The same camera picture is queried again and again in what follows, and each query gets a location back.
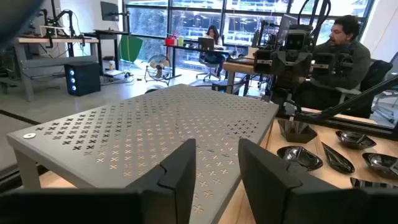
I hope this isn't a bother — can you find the black square faceted mini plate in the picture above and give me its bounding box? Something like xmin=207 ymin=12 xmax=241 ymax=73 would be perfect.
xmin=277 ymin=118 xmax=318 ymax=144

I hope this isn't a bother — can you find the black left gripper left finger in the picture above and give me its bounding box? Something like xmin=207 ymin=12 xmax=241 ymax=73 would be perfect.
xmin=0 ymin=138 xmax=197 ymax=224

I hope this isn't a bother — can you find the grey workbench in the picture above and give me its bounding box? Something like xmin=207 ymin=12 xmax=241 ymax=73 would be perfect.
xmin=14 ymin=36 xmax=100 ymax=102

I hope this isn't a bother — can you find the grey office chair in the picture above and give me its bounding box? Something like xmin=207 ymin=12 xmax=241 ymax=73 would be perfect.
xmin=195 ymin=52 xmax=225 ymax=82

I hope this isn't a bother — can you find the grey perforated metal shelf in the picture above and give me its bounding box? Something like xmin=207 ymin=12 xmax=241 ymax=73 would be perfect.
xmin=6 ymin=83 xmax=280 ymax=224

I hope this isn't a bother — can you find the wooden desk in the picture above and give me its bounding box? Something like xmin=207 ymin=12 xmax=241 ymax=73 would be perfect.
xmin=222 ymin=60 xmax=261 ymax=95

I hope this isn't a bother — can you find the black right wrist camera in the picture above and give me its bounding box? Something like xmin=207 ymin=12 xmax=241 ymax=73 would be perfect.
xmin=284 ymin=29 xmax=307 ymax=52

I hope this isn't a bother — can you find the black teardrop mini plate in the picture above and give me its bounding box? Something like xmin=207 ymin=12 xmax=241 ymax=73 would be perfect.
xmin=321 ymin=142 xmax=356 ymax=174
xmin=349 ymin=176 xmax=398 ymax=190

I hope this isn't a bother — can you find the person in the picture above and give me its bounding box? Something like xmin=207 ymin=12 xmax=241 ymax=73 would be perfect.
xmin=203 ymin=24 xmax=227 ymax=78
xmin=294 ymin=14 xmax=373 ymax=111

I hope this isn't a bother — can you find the black monitor on arm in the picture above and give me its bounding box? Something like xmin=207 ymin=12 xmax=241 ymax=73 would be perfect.
xmin=99 ymin=1 xmax=120 ymax=22

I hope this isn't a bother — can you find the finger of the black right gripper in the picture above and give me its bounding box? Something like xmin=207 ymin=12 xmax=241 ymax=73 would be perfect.
xmin=272 ymin=50 xmax=293 ymax=77
xmin=292 ymin=51 xmax=313 ymax=78

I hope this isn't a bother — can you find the black standing desk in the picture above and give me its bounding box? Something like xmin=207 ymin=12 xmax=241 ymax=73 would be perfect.
xmin=81 ymin=29 xmax=131 ymax=75

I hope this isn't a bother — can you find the metal floor fan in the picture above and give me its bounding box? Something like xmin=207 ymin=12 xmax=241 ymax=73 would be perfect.
xmin=144 ymin=54 xmax=173 ymax=87

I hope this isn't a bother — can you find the green panel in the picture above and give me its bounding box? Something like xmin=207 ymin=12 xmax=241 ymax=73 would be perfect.
xmin=119 ymin=34 xmax=144 ymax=63

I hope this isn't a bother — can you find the black leaf-shaped mini plate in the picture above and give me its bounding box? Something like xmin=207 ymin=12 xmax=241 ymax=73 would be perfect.
xmin=362 ymin=152 xmax=398 ymax=180
xmin=335 ymin=129 xmax=377 ymax=151
xmin=276 ymin=145 xmax=324 ymax=171

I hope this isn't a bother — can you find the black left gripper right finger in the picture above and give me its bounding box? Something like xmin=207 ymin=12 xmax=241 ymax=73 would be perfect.
xmin=238 ymin=138 xmax=398 ymax=224

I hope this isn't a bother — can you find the dark laptop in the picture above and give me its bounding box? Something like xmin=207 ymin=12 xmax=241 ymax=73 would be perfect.
xmin=198 ymin=37 xmax=215 ymax=51

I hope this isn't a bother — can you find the black office chair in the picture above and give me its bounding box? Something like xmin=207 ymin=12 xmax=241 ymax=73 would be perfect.
xmin=338 ymin=58 xmax=394 ymax=119

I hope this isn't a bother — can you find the black office desk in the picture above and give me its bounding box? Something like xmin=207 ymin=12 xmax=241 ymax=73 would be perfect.
xmin=164 ymin=44 xmax=234 ymax=80

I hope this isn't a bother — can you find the black computer tower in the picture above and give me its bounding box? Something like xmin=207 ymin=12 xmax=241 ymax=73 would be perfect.
xmin=64 ymin=62 xmax=101 ymax=96

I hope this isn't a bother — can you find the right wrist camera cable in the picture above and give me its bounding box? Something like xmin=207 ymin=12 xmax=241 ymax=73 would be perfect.
xmin=297 ymin=0 xmax=331 ymax=38

